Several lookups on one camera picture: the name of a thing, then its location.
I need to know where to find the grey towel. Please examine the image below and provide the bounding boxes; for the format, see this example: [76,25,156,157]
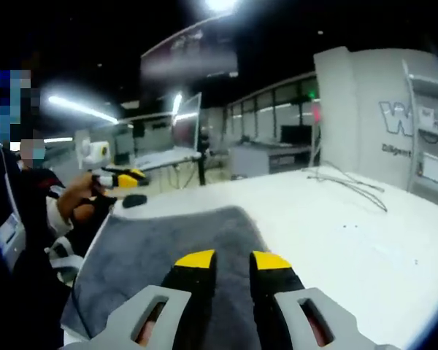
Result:
[60,206,271,350]

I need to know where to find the person's left hand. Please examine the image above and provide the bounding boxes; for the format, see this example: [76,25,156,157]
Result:
[57,173,102,221]

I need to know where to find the black computer mouse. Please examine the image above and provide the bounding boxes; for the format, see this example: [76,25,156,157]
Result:
[122,194,148,209]

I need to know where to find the white desk black legs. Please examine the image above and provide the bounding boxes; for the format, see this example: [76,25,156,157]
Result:
[134,149,202,191]

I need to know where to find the tall standing display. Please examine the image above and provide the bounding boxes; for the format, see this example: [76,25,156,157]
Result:
[171,93,202,150]

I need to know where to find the white office chair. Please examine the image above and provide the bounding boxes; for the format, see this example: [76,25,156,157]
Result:
[45,236,85,289]

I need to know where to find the white chest device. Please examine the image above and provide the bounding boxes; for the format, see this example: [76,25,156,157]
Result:
[0,145,27,265]

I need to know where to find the grey office desk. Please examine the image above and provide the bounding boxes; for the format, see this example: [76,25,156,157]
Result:
[228,141,315,176]

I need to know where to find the large hanging screen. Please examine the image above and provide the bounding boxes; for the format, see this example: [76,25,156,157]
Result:
[140,14,240,79]

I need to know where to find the black desktop monitor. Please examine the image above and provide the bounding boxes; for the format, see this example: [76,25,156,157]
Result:
[280,124,313,144]

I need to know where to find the person's dark clothed torso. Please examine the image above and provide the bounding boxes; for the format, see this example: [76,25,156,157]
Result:
[0,145,69,350]

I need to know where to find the grey metal shelving unit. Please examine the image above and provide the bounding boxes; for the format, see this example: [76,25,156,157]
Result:
[401,60,438,198]

